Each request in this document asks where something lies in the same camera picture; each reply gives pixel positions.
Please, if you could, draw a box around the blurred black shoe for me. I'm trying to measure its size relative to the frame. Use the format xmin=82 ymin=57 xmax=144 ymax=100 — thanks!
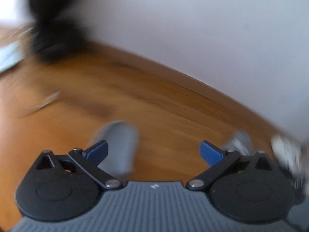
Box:
xmin=28 ymin=0 xmax=85 ymax=62

